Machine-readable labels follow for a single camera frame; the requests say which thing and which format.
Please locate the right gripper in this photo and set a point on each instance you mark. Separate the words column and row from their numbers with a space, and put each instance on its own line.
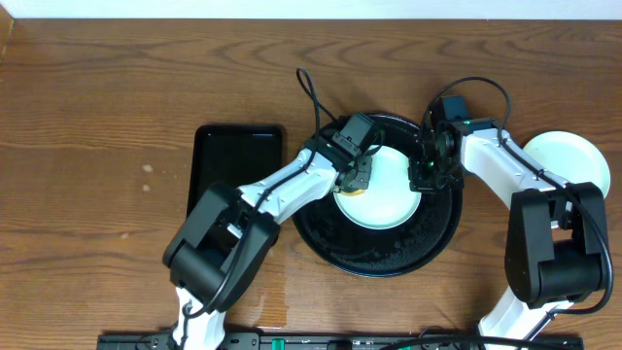
column 420, row 183

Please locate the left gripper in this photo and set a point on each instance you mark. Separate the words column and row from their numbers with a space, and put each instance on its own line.
column 358, row 176

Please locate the green and yellow sponge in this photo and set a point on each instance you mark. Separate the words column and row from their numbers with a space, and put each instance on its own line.
column 353, row 193

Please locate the light blue plate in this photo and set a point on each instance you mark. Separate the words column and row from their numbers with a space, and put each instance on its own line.
column 570, row 156
column 388, row 201

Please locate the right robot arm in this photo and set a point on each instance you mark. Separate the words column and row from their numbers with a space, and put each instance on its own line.
column 556, row 258

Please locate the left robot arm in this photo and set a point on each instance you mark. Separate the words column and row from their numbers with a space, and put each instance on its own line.
column 216, row 253

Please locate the black round tray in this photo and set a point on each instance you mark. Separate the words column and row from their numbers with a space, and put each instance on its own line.
column 382, row 252

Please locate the black rectangular tray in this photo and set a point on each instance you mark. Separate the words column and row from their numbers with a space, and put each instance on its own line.
column 234, row 154

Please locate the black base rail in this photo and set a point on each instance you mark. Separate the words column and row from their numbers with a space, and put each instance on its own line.
column 255, row 341

